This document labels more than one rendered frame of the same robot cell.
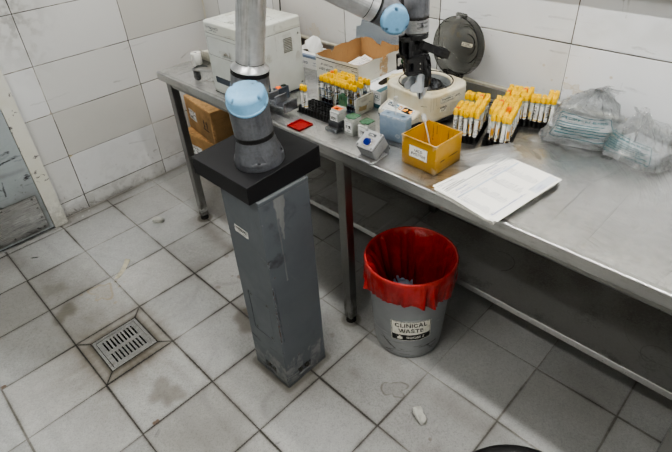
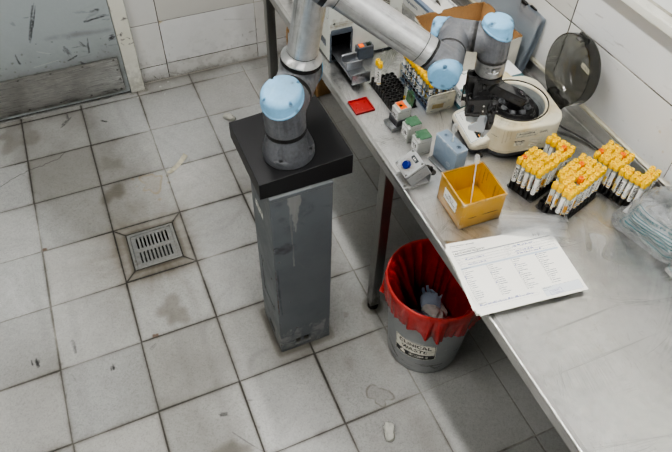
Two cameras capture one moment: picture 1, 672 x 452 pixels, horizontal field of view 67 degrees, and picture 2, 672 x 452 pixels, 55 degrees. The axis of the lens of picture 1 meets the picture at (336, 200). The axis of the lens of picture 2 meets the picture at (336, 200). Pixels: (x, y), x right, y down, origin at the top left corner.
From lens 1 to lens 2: 64 cm
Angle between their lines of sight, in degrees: 19
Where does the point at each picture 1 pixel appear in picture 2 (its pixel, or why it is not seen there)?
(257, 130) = (283, 132)
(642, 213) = (645, 365)
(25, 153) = (114, 13)
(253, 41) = (304, 39)
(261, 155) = (284, 155)
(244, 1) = (300, 1)
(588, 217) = (582, 347)
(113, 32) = not seen: outside the picture
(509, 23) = (639, 66)
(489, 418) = not seen: outside the picture
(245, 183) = (261, 178)
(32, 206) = (112, 67)
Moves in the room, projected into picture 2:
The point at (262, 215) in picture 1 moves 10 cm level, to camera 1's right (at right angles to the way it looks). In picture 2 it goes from (273, 210) to (305, 219)
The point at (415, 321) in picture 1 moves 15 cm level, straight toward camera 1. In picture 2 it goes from (419, 343) to (398, 377)
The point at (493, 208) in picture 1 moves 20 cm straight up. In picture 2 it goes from (488, 297) to (505, 248)
